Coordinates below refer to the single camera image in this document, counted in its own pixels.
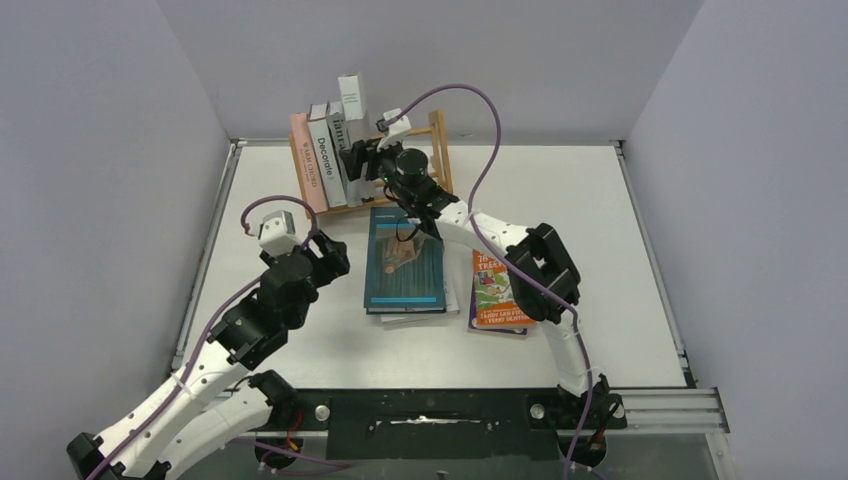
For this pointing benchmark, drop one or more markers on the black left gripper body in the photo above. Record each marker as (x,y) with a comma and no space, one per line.
(297,319)

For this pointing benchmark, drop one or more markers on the teal book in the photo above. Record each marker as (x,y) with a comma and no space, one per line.
(404,269)

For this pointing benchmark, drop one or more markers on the large grey white book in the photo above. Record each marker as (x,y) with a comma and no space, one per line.
(354,106)

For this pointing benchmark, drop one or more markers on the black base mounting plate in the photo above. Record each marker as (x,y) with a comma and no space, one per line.
(539,424)

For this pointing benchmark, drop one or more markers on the purple book under orange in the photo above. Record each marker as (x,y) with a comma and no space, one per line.
(472,324)

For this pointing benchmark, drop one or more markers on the aluminium frame rail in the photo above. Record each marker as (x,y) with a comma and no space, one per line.
(624,320)

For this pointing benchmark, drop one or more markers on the orange Treehouse book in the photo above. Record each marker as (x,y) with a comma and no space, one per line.
(496,307)

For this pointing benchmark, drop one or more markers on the brown Decorate Furniture book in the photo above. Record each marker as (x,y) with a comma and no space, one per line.
(325,155)

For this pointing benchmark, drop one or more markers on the wooden book rack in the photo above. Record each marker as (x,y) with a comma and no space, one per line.
(432,141)

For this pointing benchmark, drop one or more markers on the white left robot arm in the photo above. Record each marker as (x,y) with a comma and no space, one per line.
(218,394)

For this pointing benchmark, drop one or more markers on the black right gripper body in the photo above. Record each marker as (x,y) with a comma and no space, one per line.
(361,159)

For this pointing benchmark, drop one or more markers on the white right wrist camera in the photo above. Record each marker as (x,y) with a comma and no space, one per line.
(394,127)

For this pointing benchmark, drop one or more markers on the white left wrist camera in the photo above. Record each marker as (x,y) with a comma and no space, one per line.
(276,234)

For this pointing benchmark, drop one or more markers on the white booklet under teal book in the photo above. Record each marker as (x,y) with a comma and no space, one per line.
(452,307)

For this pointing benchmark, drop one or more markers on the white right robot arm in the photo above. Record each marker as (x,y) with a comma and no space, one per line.
(543,278)

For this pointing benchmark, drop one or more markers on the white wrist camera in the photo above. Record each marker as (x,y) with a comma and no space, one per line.
(394,127)
(276,234)

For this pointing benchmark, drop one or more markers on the grey magazine-style book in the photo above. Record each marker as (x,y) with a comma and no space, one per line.
(338,131)

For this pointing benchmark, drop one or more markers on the pink Warm Chord book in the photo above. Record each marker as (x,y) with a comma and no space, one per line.
(310,180)

